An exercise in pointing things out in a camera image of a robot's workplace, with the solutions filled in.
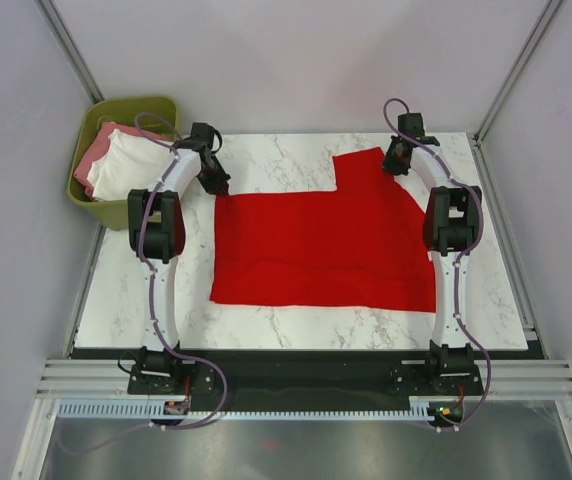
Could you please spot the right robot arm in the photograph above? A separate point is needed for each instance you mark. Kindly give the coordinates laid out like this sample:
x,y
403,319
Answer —
x,y
452,228

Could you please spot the left aluminium frame post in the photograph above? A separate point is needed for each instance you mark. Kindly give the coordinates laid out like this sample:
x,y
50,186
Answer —
x,y
59,29

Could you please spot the white folded t shirt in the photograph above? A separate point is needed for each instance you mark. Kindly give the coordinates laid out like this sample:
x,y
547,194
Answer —
x,y
131,162

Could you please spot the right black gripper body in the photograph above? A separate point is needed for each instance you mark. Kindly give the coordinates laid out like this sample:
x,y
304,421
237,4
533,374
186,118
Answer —
x,y
391,163

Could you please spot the olive green plastic bin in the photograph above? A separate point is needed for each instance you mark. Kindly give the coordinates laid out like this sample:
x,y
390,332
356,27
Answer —
x,y
154,113

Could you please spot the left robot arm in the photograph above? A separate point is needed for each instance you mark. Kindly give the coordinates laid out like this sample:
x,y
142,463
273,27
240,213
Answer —
x,y
157,236

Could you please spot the right aluminium frame post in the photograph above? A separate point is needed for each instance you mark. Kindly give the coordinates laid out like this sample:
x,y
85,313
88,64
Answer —
x,y
534,39

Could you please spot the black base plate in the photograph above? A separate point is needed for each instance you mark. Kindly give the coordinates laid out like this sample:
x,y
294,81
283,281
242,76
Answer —
x,y
219,378

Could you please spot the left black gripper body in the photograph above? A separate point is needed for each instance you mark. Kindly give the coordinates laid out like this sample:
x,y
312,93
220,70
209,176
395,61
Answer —
x,y
213,177

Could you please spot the white slotted cable duct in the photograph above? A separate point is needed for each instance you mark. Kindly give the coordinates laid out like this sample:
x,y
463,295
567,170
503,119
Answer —
x,y
159,409

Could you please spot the aluminium frame post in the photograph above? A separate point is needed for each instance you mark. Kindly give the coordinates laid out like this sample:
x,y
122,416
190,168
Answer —
x,y
534,39
59,29

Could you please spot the pink folded t shirt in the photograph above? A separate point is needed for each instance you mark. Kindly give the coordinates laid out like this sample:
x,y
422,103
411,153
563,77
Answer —
x,y
99,147

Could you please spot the red t shirt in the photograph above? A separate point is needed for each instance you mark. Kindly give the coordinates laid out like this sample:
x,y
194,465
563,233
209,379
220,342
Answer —
x,y
359,245

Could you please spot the aluminium rail profile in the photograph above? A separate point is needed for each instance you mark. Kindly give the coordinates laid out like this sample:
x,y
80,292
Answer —
x,y
510,379

